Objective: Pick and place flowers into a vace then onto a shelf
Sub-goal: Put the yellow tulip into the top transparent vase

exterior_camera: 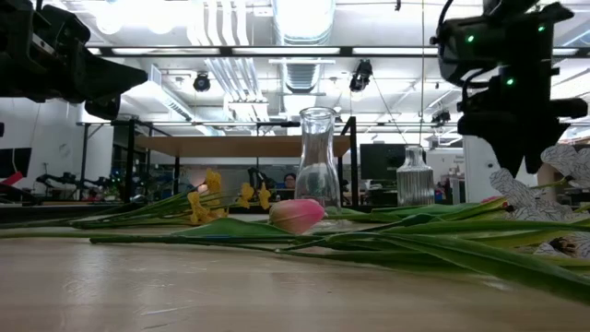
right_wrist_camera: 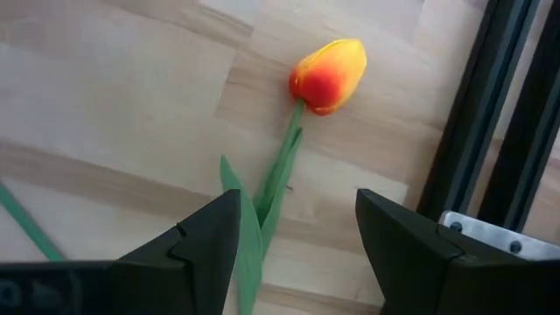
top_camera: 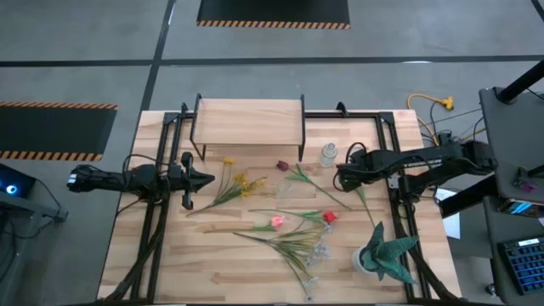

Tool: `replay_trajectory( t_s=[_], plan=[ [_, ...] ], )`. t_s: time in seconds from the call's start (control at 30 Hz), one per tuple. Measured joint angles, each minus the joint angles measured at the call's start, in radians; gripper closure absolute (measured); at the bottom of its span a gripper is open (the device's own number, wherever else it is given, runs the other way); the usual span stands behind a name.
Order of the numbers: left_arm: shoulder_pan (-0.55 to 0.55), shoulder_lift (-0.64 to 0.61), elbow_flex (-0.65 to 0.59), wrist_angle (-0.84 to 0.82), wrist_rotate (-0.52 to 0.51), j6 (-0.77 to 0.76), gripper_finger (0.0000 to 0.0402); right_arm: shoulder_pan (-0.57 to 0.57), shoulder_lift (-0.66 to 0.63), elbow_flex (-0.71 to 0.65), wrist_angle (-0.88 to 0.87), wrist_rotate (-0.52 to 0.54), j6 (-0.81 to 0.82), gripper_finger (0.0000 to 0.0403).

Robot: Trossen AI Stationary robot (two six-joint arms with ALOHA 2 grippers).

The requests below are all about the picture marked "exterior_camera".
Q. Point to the silver ceiling air duct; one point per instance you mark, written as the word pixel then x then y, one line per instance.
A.
pixel 304 23

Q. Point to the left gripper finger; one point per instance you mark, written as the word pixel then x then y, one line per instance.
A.
pixel 115 90
pixel 110 74

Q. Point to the wooden shelf black metal legs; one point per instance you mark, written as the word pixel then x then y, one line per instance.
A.
pixel 230 145

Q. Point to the ribbed clear glass vase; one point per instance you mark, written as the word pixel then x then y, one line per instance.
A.
pixel 415 184

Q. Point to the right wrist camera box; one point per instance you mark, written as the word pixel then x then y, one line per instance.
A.
pixel 461 55

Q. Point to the red plastic object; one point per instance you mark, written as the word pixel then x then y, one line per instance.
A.
pixel 10 179

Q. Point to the black wall screen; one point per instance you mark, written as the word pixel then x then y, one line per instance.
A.
pixel 14 161

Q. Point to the background black robot arm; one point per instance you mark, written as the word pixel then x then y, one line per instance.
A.
pixel 69 181

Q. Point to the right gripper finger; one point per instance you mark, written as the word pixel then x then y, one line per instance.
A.
pixel 510 154
pixel 537 152

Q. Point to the light green flower stem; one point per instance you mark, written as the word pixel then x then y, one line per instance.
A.
pixel 297 216

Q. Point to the person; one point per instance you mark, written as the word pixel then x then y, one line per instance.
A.
pixel 289 180

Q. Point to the black metal table frame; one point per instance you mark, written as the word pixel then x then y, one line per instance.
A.
pixel 46 209

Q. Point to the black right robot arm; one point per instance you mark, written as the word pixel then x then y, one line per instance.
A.
pixel 521 27

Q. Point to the smooth clear glass carafe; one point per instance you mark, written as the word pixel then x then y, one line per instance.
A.
pixel 318 138

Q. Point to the yellow artificial flower spray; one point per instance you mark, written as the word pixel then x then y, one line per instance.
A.
pixel 213 181

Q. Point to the black computer monitor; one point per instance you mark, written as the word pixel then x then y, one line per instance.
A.
pixel 380 161

